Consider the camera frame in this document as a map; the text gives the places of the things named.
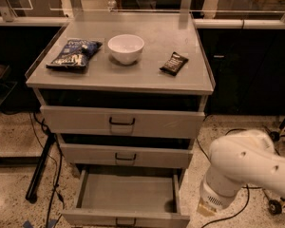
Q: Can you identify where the black caster wheel upper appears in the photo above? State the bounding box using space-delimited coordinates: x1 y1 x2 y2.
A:
269 131 280 143

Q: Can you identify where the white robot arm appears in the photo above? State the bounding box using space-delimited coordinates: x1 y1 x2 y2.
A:
197 130 285 217

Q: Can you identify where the black caster wheel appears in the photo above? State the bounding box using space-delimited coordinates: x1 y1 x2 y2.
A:
269 199 282 216
269 131 280 143

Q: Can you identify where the grey top drawer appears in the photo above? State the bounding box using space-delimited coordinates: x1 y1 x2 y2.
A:
41 105 204 139

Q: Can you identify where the grey drawer cabinet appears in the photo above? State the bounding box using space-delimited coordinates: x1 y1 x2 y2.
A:
26 10 217 179

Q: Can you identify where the black cable left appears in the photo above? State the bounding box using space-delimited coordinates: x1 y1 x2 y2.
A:
28 111 67 228

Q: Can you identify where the white bowl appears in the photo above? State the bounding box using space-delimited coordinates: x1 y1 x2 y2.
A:
107 34 144 65

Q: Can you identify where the black snack bar packet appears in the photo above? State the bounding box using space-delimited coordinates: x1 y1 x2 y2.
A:
160 52 188 76

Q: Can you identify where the grey drawer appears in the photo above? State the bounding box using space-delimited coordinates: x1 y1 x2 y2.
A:
41 105 204 139
63 166 190 228
61 143 193 169

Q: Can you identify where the blue chip bag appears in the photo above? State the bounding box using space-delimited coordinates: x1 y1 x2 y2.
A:
46 39 103 69

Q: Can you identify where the clear plastic bottle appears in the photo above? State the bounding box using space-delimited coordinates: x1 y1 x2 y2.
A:
107 0 117 10

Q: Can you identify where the grey bottom drawer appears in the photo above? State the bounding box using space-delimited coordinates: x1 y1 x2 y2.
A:
63 166 190 228

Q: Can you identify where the black floor cable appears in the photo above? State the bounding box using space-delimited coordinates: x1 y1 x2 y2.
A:
196 128 285 228

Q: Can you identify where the black caster wheel lower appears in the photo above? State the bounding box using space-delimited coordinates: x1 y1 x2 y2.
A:
269 199 282 216

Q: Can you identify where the grey middle drawer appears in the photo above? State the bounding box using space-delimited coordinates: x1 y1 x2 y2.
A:
61 143 193 169

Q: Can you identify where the black table leg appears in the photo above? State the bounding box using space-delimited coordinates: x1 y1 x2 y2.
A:
26 133 54 203

